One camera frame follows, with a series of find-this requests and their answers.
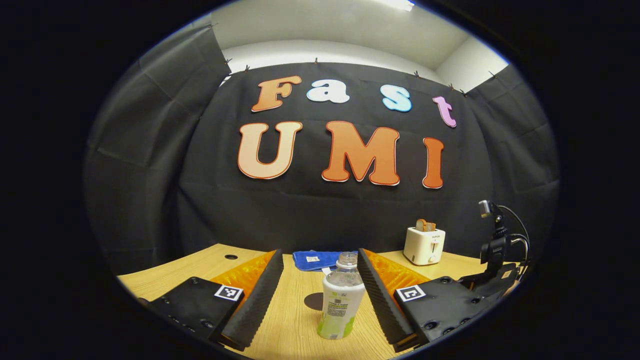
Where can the clear water bottle green label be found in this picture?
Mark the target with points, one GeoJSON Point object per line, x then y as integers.
{"type": "Point", "coordinates": [340, 305]}

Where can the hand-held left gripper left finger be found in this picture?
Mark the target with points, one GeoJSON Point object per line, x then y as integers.
{"type": "Point", "coordinates": [255, 310]}

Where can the dark round coaster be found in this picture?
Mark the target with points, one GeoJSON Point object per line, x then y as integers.
{"type": "Point", "coordinates": [313, 301]}

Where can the black backdrop cloth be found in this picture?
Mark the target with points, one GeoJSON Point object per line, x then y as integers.
{"type": "Point", "coordinates": [150, 190]}

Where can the blue folded towel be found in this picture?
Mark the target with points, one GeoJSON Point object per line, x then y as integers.
{"type": "Point", "coordinates": [312, 260]}

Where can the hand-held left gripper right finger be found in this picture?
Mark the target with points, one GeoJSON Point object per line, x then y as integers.
{"type": "Point", "coordinates": [382, 310]}

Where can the white toaster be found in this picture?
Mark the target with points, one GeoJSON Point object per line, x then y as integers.
{"type": "Point", "coordinates": [424, 247]}

